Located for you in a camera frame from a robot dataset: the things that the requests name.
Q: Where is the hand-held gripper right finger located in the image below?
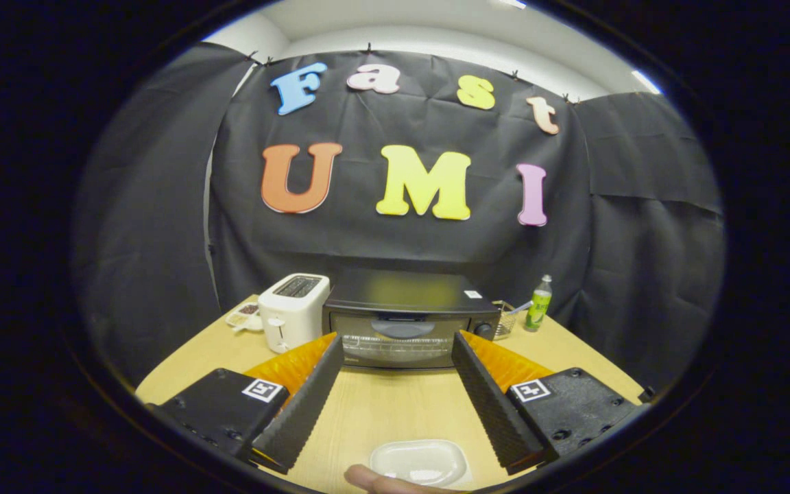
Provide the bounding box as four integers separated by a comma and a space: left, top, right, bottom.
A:
451, 331, 660, 475

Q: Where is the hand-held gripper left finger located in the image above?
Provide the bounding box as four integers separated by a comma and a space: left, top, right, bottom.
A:
143, 333, 346, 474

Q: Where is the black toaster oven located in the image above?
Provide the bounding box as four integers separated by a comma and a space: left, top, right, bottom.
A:
322, 269, 502, 371

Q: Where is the white pop-up toaster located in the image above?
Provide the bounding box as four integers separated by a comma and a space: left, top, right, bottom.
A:
258, 273, 331, 354

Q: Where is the white oval plate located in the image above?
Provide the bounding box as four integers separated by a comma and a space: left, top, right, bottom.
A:
369, 439, 470, 488

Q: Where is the green label drink bottle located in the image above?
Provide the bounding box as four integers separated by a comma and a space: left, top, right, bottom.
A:
524, 274, 553, 333

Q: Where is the small snack tray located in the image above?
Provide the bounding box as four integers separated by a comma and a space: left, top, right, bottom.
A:
225, 302, 263, 333

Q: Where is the black backdrop cloth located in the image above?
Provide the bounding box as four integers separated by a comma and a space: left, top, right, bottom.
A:
71, 41, 725, 392

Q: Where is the small wire basket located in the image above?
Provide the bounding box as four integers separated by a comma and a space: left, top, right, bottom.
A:
492, 300, 516, 341

